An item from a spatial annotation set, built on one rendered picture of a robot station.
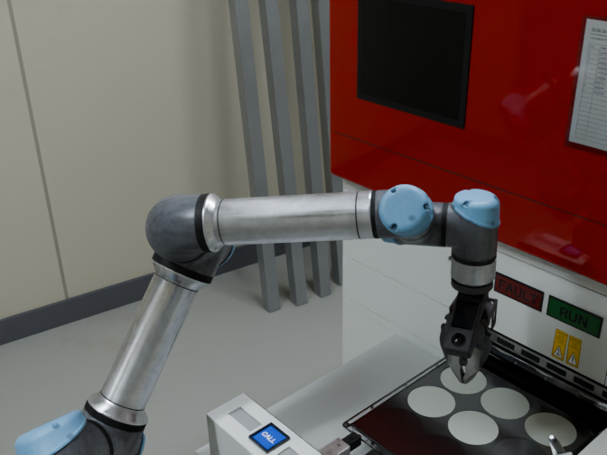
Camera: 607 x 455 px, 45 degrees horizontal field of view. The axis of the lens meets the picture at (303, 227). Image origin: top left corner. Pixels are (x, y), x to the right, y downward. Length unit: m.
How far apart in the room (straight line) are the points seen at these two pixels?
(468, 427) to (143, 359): 0.66
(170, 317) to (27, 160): 2.04
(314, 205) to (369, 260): 0.80
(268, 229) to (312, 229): 0.07
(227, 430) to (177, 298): 0.29
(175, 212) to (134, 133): 2.23
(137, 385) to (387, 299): 0.79
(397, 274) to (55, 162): 1.88
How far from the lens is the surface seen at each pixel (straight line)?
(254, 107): 3.21
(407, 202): 1.09
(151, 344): 1.35
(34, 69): 3.21
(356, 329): 2.07
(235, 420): 1.49
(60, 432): 1.28
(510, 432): 1.58
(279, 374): 3.15
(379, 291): 1.93
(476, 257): 1.25
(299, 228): 1.13
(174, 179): 3.55
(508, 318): 1.68
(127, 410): 1.38
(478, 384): 1.68
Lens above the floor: 1.94
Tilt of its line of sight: 27 degrees down
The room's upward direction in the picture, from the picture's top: 1 degrees counter-clockwise
